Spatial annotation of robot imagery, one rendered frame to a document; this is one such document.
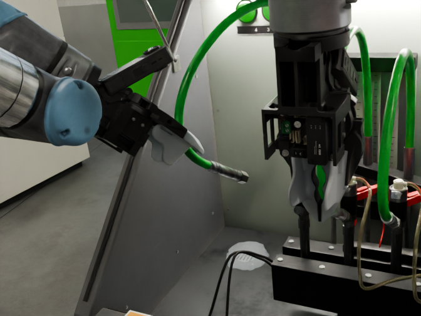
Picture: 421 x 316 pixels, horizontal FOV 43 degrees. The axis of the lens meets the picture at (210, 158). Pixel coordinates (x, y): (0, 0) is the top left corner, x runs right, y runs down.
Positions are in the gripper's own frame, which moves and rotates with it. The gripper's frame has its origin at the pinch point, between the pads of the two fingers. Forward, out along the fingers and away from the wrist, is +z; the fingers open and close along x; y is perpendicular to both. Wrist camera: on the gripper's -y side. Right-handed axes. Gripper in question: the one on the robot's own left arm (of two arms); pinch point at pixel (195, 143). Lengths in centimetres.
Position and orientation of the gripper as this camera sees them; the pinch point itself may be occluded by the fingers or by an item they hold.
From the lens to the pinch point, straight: 84.3
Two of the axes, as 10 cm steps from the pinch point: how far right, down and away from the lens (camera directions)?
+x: 4.3, 0.9, -9.0
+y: -4.9, 8.6, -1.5
